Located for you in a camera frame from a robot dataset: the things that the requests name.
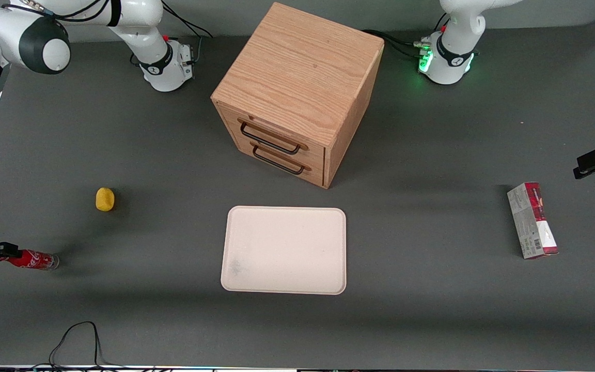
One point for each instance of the red coke bottle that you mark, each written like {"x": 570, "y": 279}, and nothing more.
{"x": 36, "y": 260}

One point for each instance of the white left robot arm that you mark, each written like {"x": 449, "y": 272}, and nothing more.
{"x": 452, "y": 62}

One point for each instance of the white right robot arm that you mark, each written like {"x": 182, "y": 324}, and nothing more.
{"x": 137, "y": 31}

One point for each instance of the beige rectangular tray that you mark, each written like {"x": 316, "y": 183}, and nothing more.
{"x": 297, "y": 248}

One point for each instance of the red and grey carton box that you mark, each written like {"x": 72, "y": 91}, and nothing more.
{"x": 532, "y": 222}

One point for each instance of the yellow lemon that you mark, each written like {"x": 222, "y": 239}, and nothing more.
{"x": 105, "y": 199}

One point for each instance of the dark grey table cover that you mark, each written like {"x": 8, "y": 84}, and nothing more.
{"x": 432, "y": 320}

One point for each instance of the wooden drawer front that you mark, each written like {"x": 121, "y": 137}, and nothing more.
{"x": 315, "y": 154}
{"x": 315, "y": 174}

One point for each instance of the wooden drawer cabinet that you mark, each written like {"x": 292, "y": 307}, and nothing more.
{"x": 302, "y": 67}

